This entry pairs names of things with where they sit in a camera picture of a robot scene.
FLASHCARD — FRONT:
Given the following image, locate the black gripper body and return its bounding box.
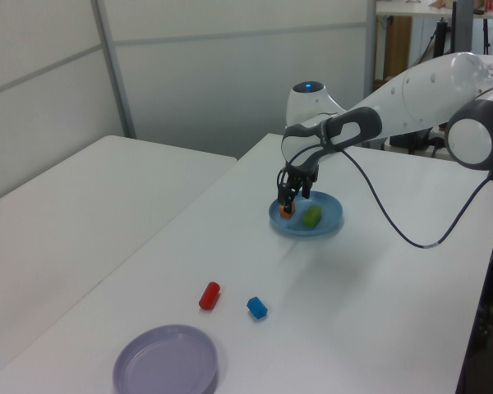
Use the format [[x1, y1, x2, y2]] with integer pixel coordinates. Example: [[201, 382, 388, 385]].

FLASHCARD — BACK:
[[279, 164, 319, 189]]

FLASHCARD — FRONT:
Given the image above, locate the green rectangular block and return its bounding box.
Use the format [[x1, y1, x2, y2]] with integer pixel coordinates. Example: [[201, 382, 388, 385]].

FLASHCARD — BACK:
[[302, 204, 323, 228]]

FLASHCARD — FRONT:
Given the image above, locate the blue hexagonal block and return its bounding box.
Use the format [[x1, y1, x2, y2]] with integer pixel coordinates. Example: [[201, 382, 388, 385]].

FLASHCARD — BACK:
[[246, 295, 270, 322]]

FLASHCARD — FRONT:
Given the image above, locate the red cylinder block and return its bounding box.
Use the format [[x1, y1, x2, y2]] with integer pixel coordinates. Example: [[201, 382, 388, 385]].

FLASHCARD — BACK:
[[198, 281, 222, 311]]

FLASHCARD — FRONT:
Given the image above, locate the blue plate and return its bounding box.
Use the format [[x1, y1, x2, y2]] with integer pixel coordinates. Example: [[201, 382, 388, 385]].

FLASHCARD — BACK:
[[268, 190, 345, 238]]

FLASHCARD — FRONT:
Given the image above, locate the black electronics box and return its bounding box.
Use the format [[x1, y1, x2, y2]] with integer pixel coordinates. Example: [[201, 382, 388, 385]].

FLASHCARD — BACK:
[[389, 127, 435, 155]]

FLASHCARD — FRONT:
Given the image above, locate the brown wooden panel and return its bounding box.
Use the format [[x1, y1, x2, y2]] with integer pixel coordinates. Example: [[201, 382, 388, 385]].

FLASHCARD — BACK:
[[384, 16, 412, 81]]

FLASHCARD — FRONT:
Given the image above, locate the black monitor stand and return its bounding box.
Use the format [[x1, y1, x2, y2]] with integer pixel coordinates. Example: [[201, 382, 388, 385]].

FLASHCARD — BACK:
[[434, 20, 449, 58]]

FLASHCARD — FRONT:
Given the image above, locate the purple plate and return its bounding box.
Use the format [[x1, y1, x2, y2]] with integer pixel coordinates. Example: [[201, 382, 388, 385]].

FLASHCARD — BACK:
[[113, 323, 219, 394]]

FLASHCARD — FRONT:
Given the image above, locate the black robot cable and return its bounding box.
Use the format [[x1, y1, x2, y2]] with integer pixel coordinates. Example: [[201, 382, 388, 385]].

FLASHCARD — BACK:
[[275, 143, 492, 250]]

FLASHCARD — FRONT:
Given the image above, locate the grey vertical partition post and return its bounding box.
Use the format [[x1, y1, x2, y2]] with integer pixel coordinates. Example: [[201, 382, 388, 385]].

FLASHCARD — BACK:
[[363, 0, 378, 99]]

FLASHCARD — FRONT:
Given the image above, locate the grey slanted partition post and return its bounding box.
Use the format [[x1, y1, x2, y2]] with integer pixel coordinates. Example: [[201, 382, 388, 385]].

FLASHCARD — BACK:
[[90, 0, 137, 140]]

